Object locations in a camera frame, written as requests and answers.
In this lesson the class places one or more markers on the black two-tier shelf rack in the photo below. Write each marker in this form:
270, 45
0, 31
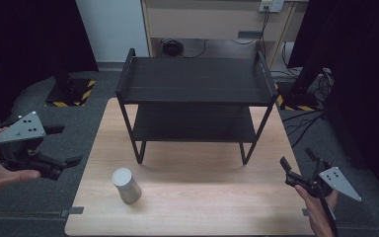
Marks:
194, 79

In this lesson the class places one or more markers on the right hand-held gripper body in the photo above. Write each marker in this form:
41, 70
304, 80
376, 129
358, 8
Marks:
337, 179

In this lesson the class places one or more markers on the grey tape strip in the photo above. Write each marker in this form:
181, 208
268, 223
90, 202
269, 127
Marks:
72, 211

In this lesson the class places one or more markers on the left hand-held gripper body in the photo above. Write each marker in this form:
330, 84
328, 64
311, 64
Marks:
19, 130

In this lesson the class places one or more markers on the white cylindrical can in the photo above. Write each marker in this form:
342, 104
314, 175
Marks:
126, 186

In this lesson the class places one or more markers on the stand base with hazard stripes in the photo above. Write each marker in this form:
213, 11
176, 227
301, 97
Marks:
69, 94
296, 100

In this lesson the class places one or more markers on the black curtain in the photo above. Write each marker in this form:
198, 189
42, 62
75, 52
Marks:
23, 39
362, 65

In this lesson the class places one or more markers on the person's right hand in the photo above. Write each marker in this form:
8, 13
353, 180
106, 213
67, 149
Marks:
316, 214

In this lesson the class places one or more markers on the white wall socket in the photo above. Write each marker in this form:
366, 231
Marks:
271, 5

